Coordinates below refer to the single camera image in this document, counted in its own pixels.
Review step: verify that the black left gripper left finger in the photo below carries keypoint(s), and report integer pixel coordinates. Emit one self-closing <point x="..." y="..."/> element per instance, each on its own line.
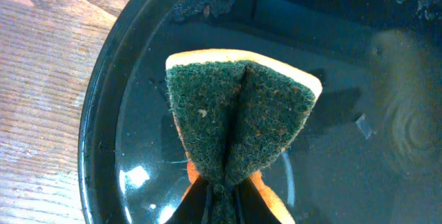
<point x="197" y="205"/>

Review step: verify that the orange green scrub sponge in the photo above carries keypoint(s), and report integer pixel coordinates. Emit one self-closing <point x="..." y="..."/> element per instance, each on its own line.
<point x="236" y="112"/>

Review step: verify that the black round tray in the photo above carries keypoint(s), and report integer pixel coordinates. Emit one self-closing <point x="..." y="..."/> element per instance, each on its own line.
<point x="369" y="152"/>

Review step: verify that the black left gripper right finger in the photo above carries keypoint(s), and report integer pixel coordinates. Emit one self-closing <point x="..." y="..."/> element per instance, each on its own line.
<point x="250" y="206"/>

